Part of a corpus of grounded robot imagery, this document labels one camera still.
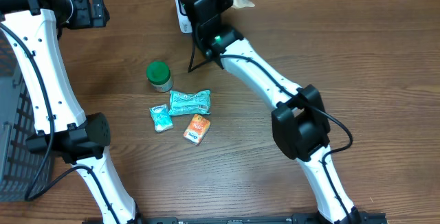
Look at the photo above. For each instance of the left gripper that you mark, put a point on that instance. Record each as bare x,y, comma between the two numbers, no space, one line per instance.
88,19

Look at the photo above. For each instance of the green lid clear jar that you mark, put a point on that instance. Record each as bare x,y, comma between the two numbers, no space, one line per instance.
159,76

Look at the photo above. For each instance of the teal snack packet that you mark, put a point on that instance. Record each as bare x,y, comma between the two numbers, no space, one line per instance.
189,103

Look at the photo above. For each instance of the small teal tissue pack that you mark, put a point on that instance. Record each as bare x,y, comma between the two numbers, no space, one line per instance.
161,118

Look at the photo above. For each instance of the small orange snack packet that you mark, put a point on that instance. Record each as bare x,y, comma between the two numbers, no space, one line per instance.
197,129

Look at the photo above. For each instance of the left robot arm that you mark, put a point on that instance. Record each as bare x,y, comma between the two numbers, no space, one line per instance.
33,29

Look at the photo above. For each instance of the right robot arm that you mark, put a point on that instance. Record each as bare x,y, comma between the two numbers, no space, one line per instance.
300,124

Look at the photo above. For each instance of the white barcode scanner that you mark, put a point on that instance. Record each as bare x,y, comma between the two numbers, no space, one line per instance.
184,23

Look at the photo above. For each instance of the grey plastic mesh basket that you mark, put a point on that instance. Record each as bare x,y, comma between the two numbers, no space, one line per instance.
18,165

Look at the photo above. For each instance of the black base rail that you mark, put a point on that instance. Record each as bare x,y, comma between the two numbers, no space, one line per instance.
364,218

